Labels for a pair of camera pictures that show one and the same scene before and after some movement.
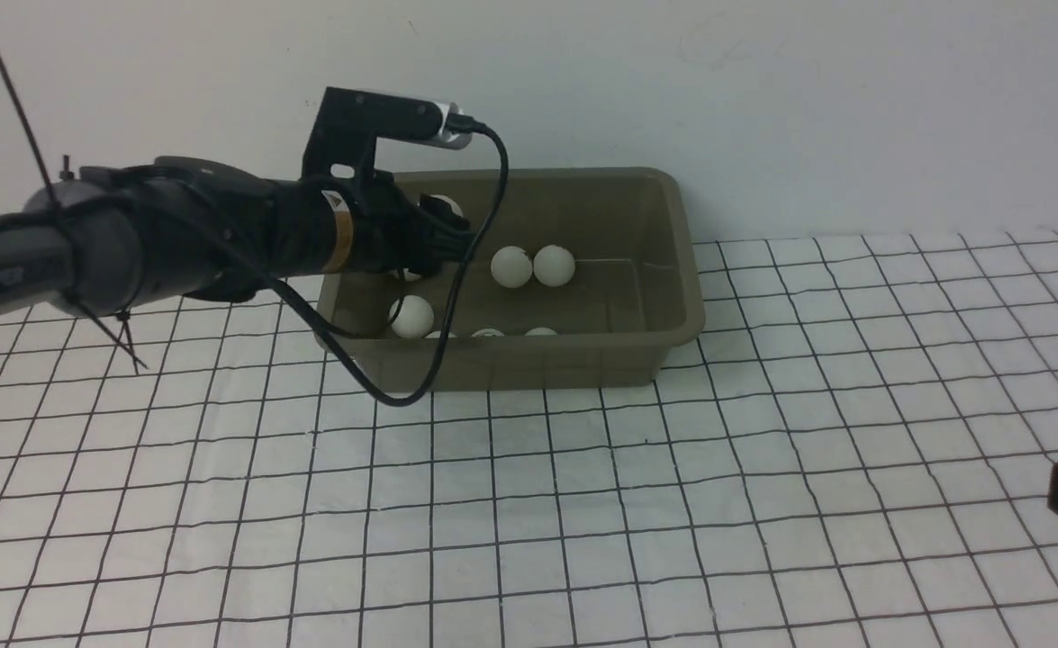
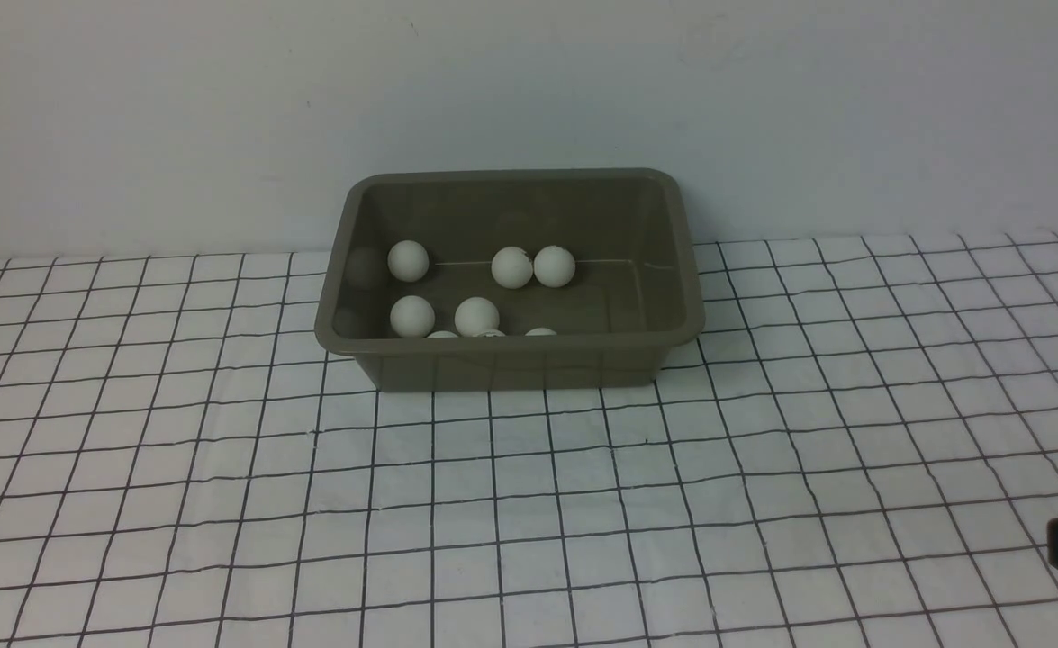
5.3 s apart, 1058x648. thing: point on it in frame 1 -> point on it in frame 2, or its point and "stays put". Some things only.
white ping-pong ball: x=554 y=265 stays put
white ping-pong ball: x=454 y=206 -> x=475 y=314
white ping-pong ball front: x=415 y=318 stays put
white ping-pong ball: x=511 y=266 stays put
